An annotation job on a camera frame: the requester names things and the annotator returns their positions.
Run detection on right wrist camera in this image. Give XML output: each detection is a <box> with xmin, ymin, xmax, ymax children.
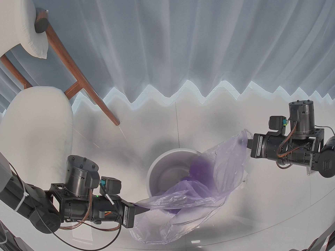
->
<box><xmin>269</xmin><ymin>115</ymin><xmax>286</xmax><ymax>138</ymax></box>

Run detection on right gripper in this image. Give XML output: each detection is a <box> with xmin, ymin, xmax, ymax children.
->
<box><xmin>246</xmin><ymin>132</ymin><xmax>313</xmax><ymax>167</ymax></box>

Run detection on black cable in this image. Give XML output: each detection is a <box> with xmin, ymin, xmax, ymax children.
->
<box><xmin>48</xmin><ymin>220</ymin><xmax>123</xmax><ymax>249</ymax></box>

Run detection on white trash bin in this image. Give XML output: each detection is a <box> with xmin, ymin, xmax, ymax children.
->
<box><xmin>147</xmin><ymin>148</ymin><xmax>207</xmax><ymax>214</ymax></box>

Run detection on purple plastic bag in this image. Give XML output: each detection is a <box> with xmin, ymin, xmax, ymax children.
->
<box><xmin>129</xmin><ymin>128</ymin><xmax>254</xmax><ymax>245</ymax></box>

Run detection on white cushioned wooden chair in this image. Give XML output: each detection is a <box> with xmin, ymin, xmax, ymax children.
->
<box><xmin>0</xmin><ymin>0</ymin><xmax>121</xmax><ymax>193</ymax></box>

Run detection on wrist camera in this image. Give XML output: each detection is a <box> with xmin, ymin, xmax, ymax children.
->
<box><xmin>100</xmin><ymin>176</ymin><xmax>122</xmax><ymax>201</ymax></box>
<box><xmin>269</xmin><ymin>115</ymin><xmax>286</xmax><ymax>138</ymax></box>

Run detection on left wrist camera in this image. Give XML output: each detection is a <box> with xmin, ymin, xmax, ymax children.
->
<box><xmin>100</xmin><ymin>176</ymin><xmax>122</xmax><ymax>201</ymax></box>

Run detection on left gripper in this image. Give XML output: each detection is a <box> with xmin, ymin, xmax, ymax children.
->
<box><xmin>63</xmin><ymin>196</ymin><xmax>152</xmax><ymax>229</ymax></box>

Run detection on blue-green curtain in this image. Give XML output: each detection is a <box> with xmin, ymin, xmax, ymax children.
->
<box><xmin>0</xmin><ymin>0</ymin><xmax>335</xmax><ymax>114</ymax></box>

